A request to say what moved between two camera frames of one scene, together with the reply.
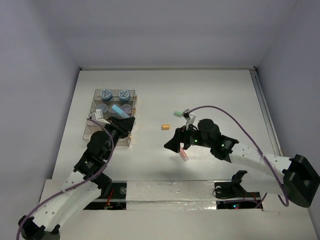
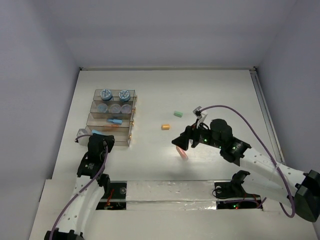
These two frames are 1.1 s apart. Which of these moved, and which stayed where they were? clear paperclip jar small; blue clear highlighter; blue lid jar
Moved: blue clear highlighter
Stayed: clear paperclip jar small; blue lid jar
